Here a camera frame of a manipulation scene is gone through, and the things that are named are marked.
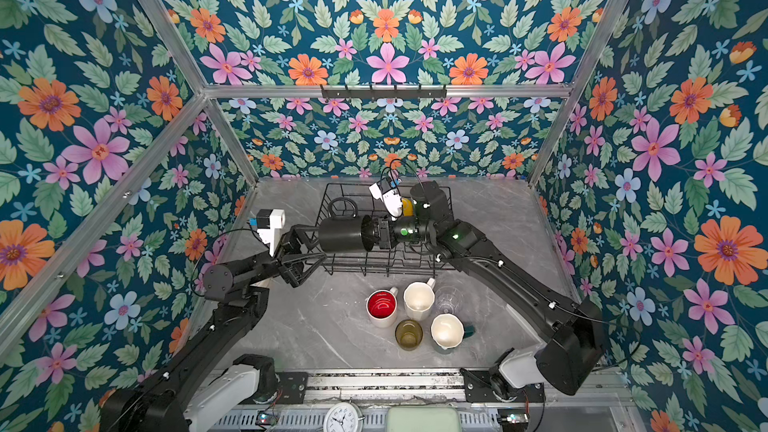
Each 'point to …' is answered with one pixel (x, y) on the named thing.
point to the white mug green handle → (448, 331)
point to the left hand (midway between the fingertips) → (326, 248)
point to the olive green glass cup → (409, 334)
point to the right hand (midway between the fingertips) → (358, 228)
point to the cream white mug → (419, 298)
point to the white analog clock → (344, 417)
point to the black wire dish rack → (406, 260)
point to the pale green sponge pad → (423, 419)
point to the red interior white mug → (381, 307)
